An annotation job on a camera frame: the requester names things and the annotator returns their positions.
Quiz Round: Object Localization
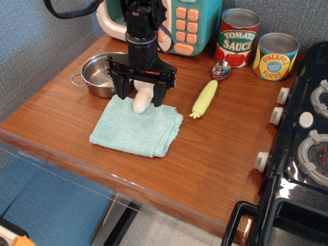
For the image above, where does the orange furry object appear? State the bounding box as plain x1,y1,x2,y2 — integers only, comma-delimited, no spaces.
12,235,36,246

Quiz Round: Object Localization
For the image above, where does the tomato sauce can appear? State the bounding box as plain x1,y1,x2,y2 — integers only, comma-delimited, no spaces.
215,8,261,68

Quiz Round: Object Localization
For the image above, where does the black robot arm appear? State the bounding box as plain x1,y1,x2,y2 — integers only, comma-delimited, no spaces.
106,1,177,107

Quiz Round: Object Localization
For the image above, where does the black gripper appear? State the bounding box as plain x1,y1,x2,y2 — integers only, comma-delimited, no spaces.
107,44,177,108

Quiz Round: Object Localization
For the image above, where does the white stove knob middle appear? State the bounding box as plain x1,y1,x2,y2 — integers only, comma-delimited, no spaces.
270,107,283,126

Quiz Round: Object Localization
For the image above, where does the white stove knob upper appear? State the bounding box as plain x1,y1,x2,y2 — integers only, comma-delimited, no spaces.
277,87,290,106

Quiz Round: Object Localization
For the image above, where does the white brown plush mushroom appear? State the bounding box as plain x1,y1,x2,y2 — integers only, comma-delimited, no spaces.
133,80,154,114

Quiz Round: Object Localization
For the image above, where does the white stove knob lower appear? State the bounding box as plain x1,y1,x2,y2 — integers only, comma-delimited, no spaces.
255,152,269,173

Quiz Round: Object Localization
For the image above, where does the black toy stove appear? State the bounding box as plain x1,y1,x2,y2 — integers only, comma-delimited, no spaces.
221,42,327,245

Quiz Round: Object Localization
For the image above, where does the light teal folded cloth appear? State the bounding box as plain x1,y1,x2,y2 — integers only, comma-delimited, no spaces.
89,95,183,158

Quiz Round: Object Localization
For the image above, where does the pineapple slices can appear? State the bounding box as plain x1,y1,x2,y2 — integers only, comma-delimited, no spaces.
253,32,300,81

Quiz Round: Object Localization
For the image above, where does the teal toy microwave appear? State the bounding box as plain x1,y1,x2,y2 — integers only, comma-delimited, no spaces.
96,1,222,57

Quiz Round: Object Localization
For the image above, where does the white stove knob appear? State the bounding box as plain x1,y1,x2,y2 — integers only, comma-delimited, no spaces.
277,87,290,106
270,107,283,126
255,152,269,173

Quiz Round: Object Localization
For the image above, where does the small steel pot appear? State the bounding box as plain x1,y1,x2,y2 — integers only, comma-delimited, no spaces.
71,52,122,98

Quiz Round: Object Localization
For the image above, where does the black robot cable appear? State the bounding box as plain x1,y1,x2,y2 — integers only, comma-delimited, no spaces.
43,0,175,55

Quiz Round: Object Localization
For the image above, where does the spoon with yellow handle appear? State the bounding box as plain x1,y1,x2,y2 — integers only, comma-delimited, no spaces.
189,61,231,119

